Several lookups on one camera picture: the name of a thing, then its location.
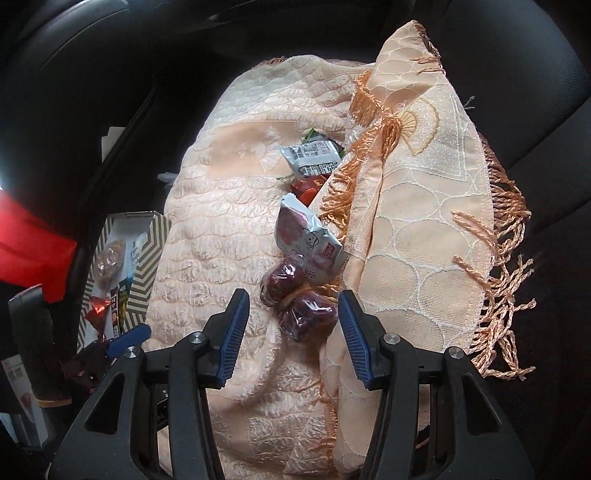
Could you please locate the dark brown coffee stick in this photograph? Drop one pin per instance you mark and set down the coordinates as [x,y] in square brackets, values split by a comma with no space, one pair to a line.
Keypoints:
[115,318]

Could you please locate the green cracker packet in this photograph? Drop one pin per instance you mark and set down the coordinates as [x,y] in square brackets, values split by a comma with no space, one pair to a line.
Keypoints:
[124,295]

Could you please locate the small plain red packet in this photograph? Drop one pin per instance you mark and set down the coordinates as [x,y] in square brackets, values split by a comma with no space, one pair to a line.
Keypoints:
[307,188]

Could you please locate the clear red dates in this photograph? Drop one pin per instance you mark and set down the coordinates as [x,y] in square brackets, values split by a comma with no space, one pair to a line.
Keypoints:
[300,318]

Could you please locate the peach fringed cloth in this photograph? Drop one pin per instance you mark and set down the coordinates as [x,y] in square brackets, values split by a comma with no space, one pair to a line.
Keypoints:
[415,230]

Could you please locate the clear green nut packet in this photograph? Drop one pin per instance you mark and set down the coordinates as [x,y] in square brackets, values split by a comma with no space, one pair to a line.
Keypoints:
[313,136]

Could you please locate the striped white cardboard box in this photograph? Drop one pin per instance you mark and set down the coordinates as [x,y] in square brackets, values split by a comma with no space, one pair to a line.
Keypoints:
[157,240]

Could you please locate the white paper in seat pocket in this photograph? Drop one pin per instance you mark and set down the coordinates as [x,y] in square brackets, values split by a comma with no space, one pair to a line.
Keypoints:
[111,136]

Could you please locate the blue white snack packet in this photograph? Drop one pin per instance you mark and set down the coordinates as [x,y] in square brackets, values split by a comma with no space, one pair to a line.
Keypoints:
[138,251]

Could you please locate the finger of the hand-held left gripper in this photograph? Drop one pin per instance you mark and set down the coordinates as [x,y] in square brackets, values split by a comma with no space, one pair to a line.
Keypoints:
[129,339]

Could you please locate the white printed carton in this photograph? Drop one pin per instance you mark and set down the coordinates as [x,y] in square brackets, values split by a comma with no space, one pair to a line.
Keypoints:
[21,397]

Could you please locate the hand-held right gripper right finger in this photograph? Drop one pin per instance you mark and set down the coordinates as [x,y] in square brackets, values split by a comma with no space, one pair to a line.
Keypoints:
[355,337]

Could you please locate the black leather rear backrest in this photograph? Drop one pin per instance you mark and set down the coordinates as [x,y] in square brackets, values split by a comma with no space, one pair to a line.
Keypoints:
[531,69]

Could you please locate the black leather car seat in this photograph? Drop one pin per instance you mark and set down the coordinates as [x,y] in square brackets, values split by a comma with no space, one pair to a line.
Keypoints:
[92,69]

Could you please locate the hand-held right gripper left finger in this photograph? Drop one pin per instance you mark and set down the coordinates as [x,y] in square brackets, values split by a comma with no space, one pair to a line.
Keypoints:
[233,337]

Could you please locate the grey white snack packet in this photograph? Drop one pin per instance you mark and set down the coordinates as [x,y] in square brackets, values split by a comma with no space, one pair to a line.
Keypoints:
[309,159]

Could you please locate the clear bag of walnuts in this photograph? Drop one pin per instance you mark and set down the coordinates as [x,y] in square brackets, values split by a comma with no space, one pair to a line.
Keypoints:
[111,261]

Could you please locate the red star candy packet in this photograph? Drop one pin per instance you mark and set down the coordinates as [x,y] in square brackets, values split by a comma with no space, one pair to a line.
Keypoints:
[97,311]

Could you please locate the red fabric bag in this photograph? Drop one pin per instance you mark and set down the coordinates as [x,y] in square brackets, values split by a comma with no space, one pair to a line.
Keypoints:
[27,249]

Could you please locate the white purple snack packet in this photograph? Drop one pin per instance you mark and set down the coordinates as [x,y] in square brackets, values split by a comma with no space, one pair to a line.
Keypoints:
[309,240]

